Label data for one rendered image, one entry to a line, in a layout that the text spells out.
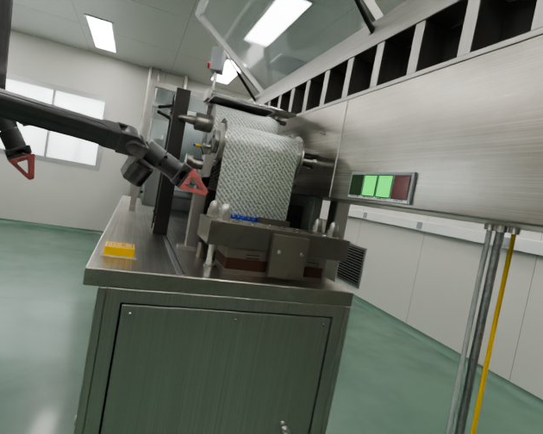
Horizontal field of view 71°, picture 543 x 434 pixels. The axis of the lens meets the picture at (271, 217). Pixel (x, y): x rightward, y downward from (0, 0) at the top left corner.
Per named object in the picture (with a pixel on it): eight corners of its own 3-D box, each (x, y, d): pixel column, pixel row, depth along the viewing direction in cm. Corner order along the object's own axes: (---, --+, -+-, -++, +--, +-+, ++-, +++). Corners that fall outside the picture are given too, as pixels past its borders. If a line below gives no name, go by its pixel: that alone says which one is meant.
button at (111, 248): (104, 250, 98) (106, 240, 98) (133, 252, 100) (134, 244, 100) (102, 255, 91) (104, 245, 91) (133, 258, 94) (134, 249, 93)
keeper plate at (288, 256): (265, 274, 99) (272, 232, 98) (299, 278, 102) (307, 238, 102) (267, 276, 97) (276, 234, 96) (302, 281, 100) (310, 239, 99)
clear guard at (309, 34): (200, 15, 194) (201, 15, 194) (263, 94, 209) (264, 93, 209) (267, -146, 95) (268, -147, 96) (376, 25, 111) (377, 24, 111)
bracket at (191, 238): (174, 246, 122) (190, 151, 120) (194, 249, 124) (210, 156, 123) (176, 249, 117) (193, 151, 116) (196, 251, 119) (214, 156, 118)
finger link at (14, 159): (41, 174, 122) (28, 145, 119) (44, 176, 116) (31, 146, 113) (17, 181, 118) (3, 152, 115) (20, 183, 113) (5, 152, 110)
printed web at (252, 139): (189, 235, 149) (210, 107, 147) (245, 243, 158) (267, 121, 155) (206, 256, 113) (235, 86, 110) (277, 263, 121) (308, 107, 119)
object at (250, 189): (211, 219, 113) (222, 157, 112) (283, 229, 121) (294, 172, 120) (211, 219, 112) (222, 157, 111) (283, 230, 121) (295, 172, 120)
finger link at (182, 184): (200, 204, 105) (172, 183, 102) (197, 201, 112) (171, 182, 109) (215, 184, 106) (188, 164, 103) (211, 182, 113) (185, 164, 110)
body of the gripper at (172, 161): (177, 186, 103) (153, 169, 101) (174, 183, 113) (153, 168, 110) (191, 167, 103) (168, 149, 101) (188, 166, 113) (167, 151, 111)
